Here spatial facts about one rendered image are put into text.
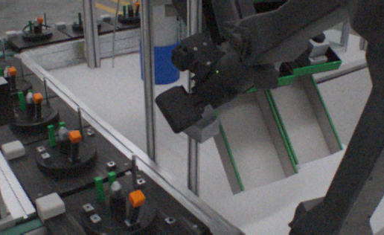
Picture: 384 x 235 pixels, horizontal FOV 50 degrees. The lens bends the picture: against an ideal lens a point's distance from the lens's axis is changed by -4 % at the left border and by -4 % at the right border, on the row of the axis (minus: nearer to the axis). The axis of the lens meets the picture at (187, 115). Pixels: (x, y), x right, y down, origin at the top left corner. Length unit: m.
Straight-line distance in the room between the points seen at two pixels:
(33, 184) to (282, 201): 0.57
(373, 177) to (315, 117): 0.64
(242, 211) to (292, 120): 0.24
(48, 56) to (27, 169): 0.97
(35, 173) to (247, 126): 0.47
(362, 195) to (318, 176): 0.77
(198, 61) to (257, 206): 0.50
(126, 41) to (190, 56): 1.45
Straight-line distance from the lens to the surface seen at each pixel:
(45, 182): 0.95
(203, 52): 0.63
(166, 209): 0.83
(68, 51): 1.94
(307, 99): 1.02
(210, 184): 1.09
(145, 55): 0.95
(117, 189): 0.77
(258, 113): 0.91
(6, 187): 0.98
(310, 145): 0.98
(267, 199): 1.05
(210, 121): 0.71
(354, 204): 0.40
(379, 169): 0.38
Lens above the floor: 1.49
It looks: 26 degrees down
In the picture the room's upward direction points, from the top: straight up
